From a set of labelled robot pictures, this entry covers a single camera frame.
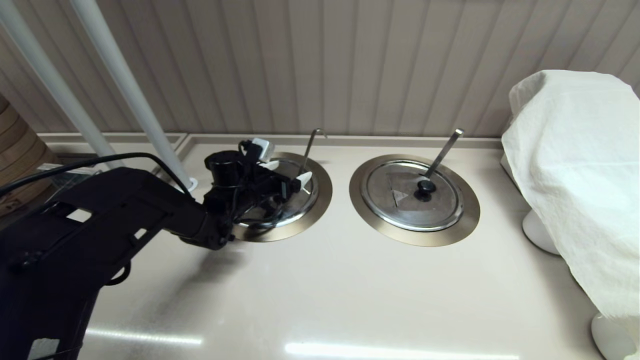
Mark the bamboo steamer stack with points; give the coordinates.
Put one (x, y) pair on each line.
(20, 155)

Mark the hinged steel lid black knob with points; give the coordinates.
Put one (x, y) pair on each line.
(400, 210)
(302, 205)

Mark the grey metal block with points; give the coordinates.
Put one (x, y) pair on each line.
(55, 169)

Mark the white round appliance foot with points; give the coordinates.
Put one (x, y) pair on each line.
(610, 340)
(539, 235)

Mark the white cloth cover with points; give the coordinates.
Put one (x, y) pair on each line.
(575, 165)

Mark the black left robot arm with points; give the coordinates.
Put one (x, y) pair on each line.
(100, 225)

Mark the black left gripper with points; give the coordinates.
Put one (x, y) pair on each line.
(260, 187)

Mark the white round pole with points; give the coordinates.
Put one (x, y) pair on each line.
(125, 80)
(45, 70)

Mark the silver white wrist camera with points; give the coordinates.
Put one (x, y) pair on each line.
(262, 149)

